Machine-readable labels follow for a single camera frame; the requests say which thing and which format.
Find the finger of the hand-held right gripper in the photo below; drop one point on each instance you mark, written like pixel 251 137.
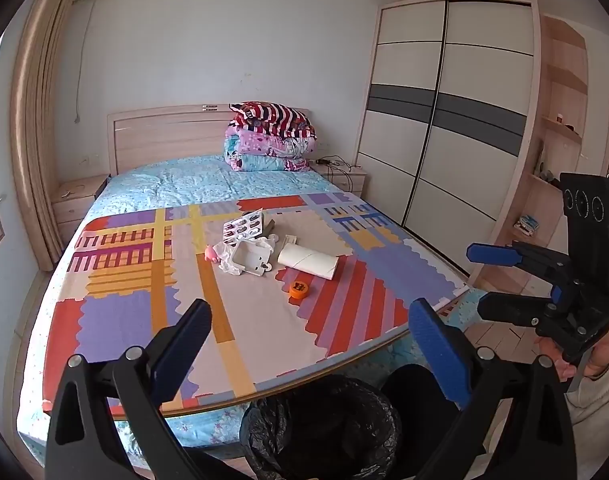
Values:
pixel 509 310
pixel 492 254

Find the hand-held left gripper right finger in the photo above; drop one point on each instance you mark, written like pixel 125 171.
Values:
pixel 439 350

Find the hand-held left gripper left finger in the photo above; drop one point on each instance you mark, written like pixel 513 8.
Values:
pixel 184 340

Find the white plastic packaging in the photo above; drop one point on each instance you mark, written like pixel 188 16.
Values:
pixel 224 260

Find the small pink toy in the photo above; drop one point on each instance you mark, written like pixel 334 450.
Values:
pixel 211 253

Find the white plastic box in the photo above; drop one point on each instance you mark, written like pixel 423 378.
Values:
pixel 249 259

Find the orange tape roll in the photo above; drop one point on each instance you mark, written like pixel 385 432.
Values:
pixel 299 290

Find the silver blister pack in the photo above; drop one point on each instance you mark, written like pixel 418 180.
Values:
pixel 244 224

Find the trash bin with black bag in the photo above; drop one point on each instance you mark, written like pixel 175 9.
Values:
pixel 324 425

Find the white paper roll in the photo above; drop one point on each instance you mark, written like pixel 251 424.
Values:
pixel 307 262

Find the person's right forearm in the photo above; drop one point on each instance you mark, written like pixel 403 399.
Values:
pixel 599 407

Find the person's right hand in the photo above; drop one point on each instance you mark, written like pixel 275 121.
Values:
pixel 604 355

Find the blue and white shelf item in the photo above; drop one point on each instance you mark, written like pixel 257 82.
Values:
pixel 527 223

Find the wooden corner shelf unit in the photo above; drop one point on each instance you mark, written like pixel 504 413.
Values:
pixel 554 150

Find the grey plastic bar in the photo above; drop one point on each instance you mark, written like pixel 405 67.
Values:
pixel 272 229

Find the sliding door wardrobe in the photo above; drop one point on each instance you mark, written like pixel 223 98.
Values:
pixel 454 110

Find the wooden bed with blue sheet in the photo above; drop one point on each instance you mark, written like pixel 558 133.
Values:
pixel 194 180

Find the wooden nightstand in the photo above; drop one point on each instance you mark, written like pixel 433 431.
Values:
pixel 77 200
pixel 342 177

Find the blue folded quilt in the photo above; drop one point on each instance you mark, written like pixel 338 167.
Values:
pixel 264 162

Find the wooden bed headboard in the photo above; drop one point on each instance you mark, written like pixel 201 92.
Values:
pixel 169 132

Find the pink folded quilt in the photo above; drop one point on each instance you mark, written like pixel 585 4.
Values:
pixel 264 142

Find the beige curtain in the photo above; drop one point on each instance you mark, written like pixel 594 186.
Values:
pixel 39 110

